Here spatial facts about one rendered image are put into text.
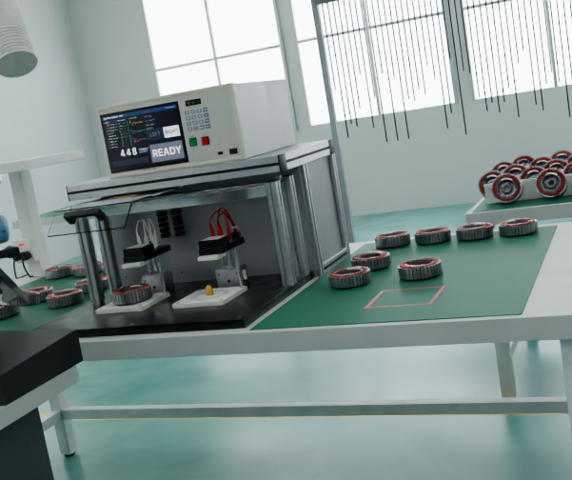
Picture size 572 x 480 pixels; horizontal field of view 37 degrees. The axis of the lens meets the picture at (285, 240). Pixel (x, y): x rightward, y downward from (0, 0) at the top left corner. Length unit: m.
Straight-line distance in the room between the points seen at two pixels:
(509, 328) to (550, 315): 0.08
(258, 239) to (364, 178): 6.37
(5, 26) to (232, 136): 1.46
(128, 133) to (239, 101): 0.34
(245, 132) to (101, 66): 7.75
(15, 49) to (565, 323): 2.38
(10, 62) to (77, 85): 6.62
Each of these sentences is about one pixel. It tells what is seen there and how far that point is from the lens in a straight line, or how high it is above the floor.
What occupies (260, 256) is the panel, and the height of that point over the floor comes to 0.82.
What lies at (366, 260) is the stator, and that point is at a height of 0.78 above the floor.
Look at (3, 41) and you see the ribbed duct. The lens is 3.48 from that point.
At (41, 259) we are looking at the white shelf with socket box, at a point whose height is 0.81.
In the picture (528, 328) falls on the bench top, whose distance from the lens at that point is 1.76.
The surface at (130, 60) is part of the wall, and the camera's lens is 9.80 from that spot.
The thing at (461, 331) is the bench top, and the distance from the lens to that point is 1.78.
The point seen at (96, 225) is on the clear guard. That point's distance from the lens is 2.21.
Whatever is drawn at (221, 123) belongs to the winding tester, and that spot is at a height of 1.22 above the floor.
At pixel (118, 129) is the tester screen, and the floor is 1.25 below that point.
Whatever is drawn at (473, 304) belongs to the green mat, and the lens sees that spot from 1.88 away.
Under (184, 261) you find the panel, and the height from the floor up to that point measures 0.83.
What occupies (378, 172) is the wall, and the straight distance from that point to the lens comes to 8.72.
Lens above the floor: 1.23
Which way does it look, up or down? 9 degrees down
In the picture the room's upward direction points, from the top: 10 degrees counter-clockwise
